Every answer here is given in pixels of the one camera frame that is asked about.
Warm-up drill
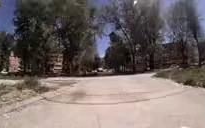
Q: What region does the white car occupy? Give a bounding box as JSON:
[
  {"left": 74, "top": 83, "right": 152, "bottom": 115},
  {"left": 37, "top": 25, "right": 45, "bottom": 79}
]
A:
[{"left": 96, "top": 67, "right": 105, "bottom": 73}]

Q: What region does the pale grey asphalt road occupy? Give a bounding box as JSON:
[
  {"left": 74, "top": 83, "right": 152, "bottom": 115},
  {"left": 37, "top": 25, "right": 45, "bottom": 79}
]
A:
[{"left": 0, "top": 71, "right": 205, "bottom": 128}]

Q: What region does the dry grass verge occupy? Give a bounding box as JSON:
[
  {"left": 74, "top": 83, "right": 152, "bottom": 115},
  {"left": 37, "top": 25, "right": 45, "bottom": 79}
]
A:
[{"left": 0, "top": 75, "right": 54, "bottom": 105}]

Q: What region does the green grass verge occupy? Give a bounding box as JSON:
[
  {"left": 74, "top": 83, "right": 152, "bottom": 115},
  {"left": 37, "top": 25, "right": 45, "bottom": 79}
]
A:
[{"left": 153, "top": 65, "right": 205, "bottom": 90}]

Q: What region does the dark brick building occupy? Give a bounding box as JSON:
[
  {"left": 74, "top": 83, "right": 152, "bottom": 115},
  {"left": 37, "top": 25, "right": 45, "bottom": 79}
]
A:
[{"left": 133, "top": 33, "right": 205, "bottom": 70}]

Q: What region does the vehicle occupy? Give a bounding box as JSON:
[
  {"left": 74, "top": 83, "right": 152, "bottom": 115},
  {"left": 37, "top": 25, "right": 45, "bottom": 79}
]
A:
[{"left": 169, "top": 63, "right": 181, "bottom": 70}]

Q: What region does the red brick building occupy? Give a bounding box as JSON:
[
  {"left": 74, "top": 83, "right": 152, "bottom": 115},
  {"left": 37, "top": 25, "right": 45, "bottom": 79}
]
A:
[{"left": 8, "top": 50, "right": 65, "bottom": 75}]

